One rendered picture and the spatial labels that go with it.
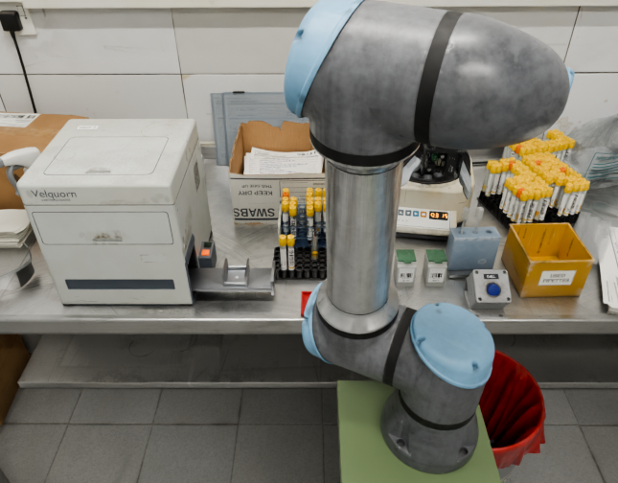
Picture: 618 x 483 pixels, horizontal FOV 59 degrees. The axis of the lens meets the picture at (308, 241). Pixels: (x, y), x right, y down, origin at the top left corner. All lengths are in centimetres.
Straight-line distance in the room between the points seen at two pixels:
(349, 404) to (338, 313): 25
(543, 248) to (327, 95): 92
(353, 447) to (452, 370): 24
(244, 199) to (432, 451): 75
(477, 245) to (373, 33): 80
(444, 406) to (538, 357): 122
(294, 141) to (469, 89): 113
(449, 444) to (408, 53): 58
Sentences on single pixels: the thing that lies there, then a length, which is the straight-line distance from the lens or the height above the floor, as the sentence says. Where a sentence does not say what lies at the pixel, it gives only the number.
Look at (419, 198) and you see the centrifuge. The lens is 133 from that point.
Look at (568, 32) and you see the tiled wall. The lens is 166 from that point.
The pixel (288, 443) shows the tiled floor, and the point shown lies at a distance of 198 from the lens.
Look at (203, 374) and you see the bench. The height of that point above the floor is 27.
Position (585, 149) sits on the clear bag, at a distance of 164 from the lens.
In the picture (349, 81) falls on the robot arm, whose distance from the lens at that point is 49.
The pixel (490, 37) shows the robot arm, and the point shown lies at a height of 154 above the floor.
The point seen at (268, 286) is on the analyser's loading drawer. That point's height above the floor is 91.
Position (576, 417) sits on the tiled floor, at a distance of 224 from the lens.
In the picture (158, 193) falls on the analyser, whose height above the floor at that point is 116.
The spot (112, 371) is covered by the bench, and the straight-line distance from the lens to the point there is 192.
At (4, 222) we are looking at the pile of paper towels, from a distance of 152.
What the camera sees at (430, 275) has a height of 91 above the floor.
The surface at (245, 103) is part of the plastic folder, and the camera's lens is 158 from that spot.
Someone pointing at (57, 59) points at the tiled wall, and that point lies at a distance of 169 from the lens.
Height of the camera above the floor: 167
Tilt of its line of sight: 38 degrees down
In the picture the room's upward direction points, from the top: straight up
